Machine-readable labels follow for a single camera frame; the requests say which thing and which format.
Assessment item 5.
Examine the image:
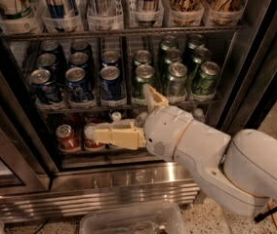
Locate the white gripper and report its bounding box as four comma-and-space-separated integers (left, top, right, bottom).
85, 84, 193, 162

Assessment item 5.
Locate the blue pepsi can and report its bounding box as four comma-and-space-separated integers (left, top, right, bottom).
29, 69, 62, 104
41, 40, 65, 62
65, 67, 94, 102
36, 53, 64, 84
100, 51, 122, 68
68, 52, 91, 70
99, 66, 124, 101
70, 40, 93, 56

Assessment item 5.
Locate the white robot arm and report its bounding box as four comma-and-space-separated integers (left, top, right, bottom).
85, 85, 277, 217

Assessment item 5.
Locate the green can front left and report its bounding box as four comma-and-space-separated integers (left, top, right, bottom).
133, 64, 155, 99

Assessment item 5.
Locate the green can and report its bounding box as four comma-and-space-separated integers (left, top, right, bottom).
184, 34, 205, 55
163, 49, 182, 64
133, 64, 155, 99
191, 61, 220, 96
164, 62, 187, 98
158, 35, 178, 59
133, 50, 152, 66
186, 46, 212, 80

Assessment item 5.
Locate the red soda can right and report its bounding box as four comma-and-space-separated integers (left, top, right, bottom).
83, 123, 104, 151

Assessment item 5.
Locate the red soda can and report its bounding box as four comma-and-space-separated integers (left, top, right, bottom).
83, 123, 104, 151
56, 124, 80, 152

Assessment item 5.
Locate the green can front middle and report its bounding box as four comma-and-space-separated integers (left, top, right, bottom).
164, 62, 187, 98

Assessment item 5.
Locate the red soda can left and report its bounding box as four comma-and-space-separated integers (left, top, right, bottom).
56, 124, 80, 152

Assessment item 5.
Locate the green can front right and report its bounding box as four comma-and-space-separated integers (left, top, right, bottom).
191, 61, 220, 96

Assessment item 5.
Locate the green can back middle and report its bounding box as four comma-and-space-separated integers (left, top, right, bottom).
158, 35, 178, 59

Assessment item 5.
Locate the green can back right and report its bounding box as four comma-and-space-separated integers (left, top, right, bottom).
184, 34, 205, 55

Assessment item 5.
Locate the steel fridge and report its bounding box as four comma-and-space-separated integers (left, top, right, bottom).
0, 0, 277, 224

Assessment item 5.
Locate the fridge glass door left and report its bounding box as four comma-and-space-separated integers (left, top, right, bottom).
0, 73, 50, 198

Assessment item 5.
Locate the fridge sliding door right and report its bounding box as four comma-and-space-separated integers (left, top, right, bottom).
207, 0, 277, 134

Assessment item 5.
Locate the clear water bottle left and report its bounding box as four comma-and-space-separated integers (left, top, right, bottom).
135, 111, 147, 128

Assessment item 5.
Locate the clear water bottle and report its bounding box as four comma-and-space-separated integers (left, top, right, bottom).
135, 111, 147, 128
192, 108, 206, 123

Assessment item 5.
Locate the clear water bottle right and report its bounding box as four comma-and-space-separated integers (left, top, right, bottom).
192, 108, 206, 123

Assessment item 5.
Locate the clear plastic bin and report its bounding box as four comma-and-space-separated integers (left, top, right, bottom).
79, 202, 186, 234

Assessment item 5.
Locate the black stand leg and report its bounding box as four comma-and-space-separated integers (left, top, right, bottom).
254, 206, 277, 223

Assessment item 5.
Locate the orange cable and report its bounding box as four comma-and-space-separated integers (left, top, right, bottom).
267, 201, 277, 234

